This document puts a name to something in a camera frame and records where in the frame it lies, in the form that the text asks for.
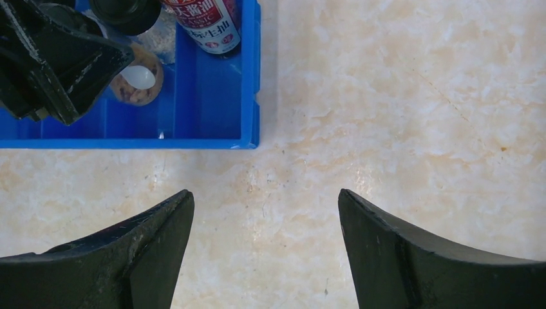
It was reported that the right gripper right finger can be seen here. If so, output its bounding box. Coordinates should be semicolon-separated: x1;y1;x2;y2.
338;189;545;308

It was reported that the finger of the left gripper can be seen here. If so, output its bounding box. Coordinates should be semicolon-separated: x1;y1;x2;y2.
1;1;135;126

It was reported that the blue plastic divided tray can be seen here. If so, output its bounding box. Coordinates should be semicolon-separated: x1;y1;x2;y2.
1;1;261;149

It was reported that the small black cap bottle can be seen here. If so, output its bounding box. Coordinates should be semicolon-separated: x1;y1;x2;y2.
109;42;164;106

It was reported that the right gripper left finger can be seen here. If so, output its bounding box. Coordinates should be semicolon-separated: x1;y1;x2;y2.
1;190;194;308

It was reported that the tall dark sauce bottle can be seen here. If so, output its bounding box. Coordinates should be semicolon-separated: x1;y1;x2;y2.
162;0;241;58

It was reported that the black-capped squeeze bottle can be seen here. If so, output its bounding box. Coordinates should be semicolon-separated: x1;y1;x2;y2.
89;0;176;65

